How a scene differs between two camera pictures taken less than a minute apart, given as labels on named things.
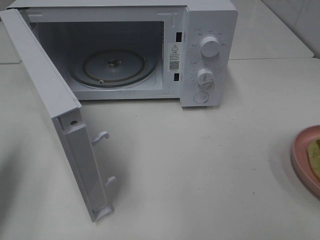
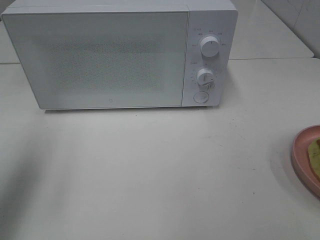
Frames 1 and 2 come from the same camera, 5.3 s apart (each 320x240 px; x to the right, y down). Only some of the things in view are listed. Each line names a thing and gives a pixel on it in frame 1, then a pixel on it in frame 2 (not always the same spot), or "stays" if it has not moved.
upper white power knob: [209, 46] stays
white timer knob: [205, 77] stays
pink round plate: [301, 160] stays
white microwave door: [66, 114] to [102, 59]
